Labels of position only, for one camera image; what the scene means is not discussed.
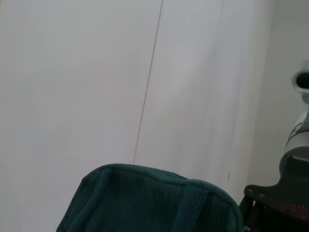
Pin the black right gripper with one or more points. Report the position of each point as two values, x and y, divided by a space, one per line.
289 193

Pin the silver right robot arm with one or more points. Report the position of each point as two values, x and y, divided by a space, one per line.
298 145

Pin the dark teal fabric bag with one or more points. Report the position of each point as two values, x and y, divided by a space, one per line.
144 205

